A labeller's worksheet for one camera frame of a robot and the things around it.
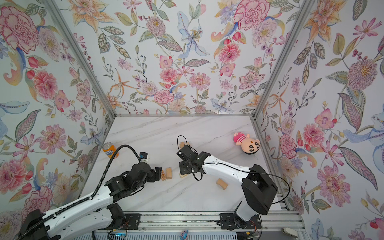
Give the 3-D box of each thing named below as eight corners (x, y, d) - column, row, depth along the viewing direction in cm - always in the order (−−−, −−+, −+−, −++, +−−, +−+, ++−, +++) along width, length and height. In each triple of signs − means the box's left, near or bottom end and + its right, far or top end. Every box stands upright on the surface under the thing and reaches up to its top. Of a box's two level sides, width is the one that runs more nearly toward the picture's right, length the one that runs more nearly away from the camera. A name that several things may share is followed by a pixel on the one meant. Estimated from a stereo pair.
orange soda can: (108, 159, 98) (100, 150, 89) (111, 151, 101) (104, 142, 93) (117, 159, 98) (110, 150, 89) (120, 151, 101) (113, 142, 93)
